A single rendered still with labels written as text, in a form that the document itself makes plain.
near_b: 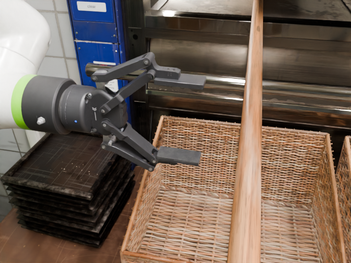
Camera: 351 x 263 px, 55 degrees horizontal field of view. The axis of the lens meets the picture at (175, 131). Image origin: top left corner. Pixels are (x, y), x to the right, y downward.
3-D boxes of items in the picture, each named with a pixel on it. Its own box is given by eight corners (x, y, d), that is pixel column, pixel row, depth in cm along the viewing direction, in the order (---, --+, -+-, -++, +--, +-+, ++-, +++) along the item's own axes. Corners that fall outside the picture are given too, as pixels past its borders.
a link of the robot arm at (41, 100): (26, 144, 54) (11, 93, 48) (62, 108, 63) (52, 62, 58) (61, 150, 53) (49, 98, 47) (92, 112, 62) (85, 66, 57)
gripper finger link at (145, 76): (113, 104, 55) (107, 98, 54) (162, 67, 49) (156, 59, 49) (104, 117, 52) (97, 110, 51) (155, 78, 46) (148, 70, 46)
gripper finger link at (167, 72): (146, 72, 49) (145, 52, 47) (180, 75, 48) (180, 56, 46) (143, 76, 48) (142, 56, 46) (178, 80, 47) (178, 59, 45)
